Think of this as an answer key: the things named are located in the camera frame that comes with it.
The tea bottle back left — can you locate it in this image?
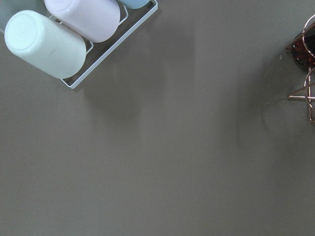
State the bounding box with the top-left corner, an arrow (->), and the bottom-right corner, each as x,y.
291,32 -> 315,67

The mint green cup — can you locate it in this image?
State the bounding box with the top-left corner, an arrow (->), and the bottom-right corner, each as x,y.
4,10 -> 86,79

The white wire cup rack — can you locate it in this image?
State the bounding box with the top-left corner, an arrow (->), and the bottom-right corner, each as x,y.
61,0 -> 158,89

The pale pink cup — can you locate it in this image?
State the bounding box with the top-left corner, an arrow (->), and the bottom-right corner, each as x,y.
44,0 -> 121,43

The light blue cup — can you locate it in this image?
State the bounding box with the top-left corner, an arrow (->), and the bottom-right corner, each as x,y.
119,0 -> 150,9

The copper wire bottle rack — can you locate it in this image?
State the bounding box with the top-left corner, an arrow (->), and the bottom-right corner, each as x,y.
286,15 -> 315,123

